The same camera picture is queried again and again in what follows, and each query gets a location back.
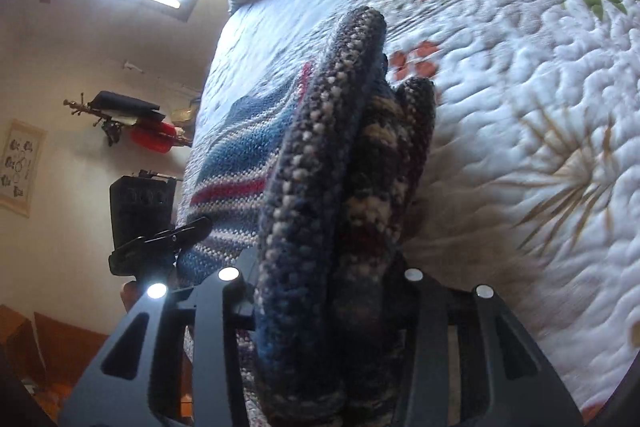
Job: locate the black hanging garment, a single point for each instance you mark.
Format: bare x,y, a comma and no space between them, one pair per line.
107,101

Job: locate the person's left hand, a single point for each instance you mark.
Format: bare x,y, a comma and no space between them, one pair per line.
130,293

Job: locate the blue striped knit sweater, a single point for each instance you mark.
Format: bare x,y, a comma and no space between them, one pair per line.
317,175

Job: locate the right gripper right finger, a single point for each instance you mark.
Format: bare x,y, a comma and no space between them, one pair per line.
471,338

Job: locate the framed wall picture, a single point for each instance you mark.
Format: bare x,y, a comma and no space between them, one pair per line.
20,156

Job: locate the cardboard box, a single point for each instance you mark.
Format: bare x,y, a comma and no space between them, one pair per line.
46,356

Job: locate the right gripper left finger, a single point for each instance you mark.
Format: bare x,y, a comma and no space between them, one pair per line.
136,378

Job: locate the floral quilted bedspread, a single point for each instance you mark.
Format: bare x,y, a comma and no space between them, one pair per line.
532,184

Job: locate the red hanging bag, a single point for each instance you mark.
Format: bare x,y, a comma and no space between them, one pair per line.
156,136

